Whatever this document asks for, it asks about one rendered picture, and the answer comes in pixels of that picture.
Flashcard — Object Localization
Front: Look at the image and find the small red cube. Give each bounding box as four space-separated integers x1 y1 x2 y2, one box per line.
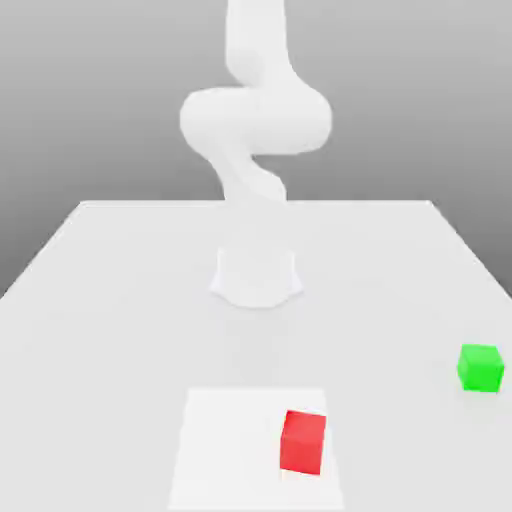
278 409 328 477

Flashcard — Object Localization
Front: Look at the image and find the small green cube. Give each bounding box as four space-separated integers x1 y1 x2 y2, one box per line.
456 343 506 394

